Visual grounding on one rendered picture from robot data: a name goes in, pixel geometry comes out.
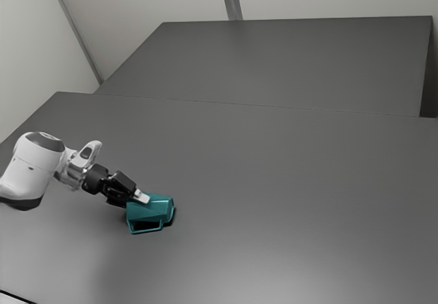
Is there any teal faceted mug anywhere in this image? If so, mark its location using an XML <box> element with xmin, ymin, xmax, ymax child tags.
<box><xmin>125</xmin><ymin>192</ymin><xmax>176</xmax><ymax>236</ymax></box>

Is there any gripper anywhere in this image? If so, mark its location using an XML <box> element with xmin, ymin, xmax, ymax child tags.
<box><xmin>81</xmin><ymin>163</ymin><xmax>151</xmax><ymax>210</ymax></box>

